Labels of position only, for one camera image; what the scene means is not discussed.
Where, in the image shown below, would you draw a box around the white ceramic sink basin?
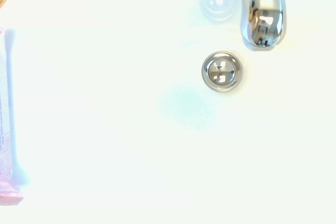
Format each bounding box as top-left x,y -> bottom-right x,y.
0,0 -> 336,224

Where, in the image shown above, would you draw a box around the chrome faucet spout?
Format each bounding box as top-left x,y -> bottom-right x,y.
235,0 -> 287,52

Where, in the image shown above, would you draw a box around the pink and white tube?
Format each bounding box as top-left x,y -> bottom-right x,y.
0,28 -> 25,206

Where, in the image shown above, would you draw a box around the chrome sink drain stopper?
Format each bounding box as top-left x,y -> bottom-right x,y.
201,51 -> 244,93

